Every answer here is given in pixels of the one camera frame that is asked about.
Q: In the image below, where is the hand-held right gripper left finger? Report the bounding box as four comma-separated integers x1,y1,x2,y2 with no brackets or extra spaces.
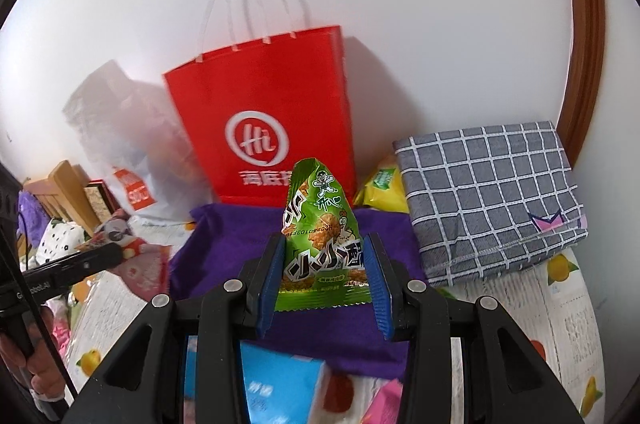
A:
62,231,288,424

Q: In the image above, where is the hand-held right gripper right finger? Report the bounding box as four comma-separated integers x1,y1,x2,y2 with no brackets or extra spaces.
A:
362,231,586,424

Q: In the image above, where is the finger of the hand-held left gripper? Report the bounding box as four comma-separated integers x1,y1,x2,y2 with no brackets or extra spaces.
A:
20,243,123,291

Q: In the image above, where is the green snack packet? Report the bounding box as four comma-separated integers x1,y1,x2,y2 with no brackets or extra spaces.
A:
274,157,373,312

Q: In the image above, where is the person's left hand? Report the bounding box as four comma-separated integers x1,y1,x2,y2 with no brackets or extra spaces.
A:
0,304,68,405

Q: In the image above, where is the white black-dotted cloth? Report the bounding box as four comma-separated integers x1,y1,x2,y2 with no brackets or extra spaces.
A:
34,219,87,266

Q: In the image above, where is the purple fluffy cloth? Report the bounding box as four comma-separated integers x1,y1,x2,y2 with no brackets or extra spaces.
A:
16,191,51,255

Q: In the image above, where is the patterned box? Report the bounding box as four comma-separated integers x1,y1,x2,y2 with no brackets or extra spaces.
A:
84,178,123,225

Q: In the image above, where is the light pink snack packet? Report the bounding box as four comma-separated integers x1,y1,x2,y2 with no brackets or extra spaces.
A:
119,249,172,305

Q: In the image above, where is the wooden furniture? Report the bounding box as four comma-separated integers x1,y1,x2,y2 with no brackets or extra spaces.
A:
24,159,101,235

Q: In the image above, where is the yellow green-label snack packet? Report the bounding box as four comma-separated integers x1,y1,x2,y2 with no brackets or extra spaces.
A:
354,154,411,214

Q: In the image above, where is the blue cardboard box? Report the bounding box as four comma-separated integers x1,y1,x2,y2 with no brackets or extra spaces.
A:
182,336,333,424

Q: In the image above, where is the magenta snack packet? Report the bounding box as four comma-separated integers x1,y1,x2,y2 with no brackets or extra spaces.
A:
360,379,406,424

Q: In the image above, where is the grey checked folded cloth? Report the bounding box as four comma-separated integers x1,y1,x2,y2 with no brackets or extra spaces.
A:
392,120,590,287

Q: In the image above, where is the white plastic bag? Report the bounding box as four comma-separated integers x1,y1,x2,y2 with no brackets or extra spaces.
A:
62,58,221,225

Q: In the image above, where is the fruit printed bed sheet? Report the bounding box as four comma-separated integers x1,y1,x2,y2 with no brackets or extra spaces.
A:
65,249,608,424

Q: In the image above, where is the red paper bag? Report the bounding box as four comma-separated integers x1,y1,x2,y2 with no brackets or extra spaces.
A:
162,0,357,209

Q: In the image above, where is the black cable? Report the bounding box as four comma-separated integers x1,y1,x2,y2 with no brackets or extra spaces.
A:
0,224,78,402

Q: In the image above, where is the brown wooden door frame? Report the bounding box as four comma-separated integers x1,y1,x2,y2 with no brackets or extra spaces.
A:
555,0,608,170

